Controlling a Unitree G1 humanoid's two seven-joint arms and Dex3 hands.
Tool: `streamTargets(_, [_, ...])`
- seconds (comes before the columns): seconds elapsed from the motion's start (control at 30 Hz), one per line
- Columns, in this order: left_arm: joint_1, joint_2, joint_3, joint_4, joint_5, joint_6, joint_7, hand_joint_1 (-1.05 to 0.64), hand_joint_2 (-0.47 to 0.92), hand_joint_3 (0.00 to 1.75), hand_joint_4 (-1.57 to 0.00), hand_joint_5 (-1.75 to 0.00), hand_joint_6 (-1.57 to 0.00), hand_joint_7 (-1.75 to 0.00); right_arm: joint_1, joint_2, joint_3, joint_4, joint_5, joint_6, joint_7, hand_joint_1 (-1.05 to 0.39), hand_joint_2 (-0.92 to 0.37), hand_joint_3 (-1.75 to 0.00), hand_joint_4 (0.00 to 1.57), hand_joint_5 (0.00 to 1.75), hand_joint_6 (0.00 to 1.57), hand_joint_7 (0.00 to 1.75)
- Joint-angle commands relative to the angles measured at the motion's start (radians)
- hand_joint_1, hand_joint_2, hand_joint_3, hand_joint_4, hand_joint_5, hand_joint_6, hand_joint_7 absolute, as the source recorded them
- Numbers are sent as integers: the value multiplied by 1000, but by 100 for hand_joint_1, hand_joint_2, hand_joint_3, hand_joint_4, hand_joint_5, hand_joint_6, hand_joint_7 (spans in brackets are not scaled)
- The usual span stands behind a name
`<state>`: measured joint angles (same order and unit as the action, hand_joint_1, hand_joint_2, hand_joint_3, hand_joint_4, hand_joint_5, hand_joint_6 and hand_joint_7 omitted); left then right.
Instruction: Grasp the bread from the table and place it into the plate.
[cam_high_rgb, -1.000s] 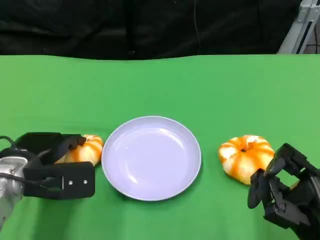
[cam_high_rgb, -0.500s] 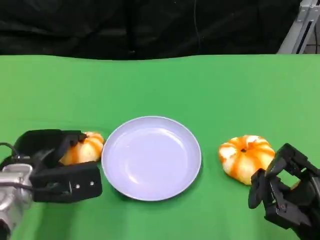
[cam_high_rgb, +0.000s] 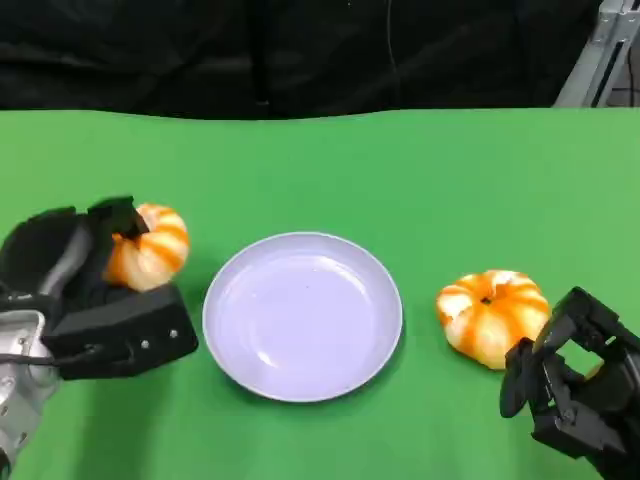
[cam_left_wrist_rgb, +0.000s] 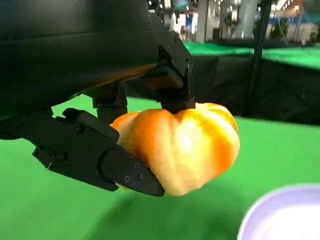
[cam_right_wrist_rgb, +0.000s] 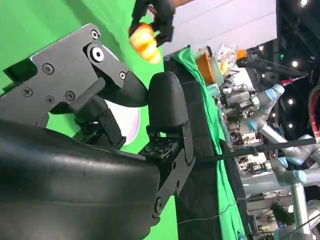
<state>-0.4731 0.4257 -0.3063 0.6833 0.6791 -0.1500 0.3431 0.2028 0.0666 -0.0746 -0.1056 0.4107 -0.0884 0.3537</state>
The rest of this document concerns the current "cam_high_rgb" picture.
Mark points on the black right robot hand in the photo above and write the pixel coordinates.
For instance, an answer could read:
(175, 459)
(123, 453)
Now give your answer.
(610, 400)

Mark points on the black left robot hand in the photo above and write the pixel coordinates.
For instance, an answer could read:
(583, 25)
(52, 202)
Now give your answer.
(35, 255)

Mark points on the orange white toy bread roll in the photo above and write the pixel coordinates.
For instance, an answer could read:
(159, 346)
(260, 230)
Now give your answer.
(155, 250)
(490, 320)

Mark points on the lilac plate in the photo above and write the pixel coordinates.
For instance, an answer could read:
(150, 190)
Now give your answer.
(300, 320)

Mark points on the green table cloth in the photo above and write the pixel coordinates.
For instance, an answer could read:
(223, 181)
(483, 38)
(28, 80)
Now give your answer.
(320, 175)

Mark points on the black backdrop curtain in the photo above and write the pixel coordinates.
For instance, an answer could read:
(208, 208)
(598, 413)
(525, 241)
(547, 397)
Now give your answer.
(250, 50)

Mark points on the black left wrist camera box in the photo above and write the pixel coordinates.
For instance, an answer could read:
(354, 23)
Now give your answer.
(130, 330)

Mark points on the aluminium frame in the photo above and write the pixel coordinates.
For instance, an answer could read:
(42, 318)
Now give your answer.
(600, 60)

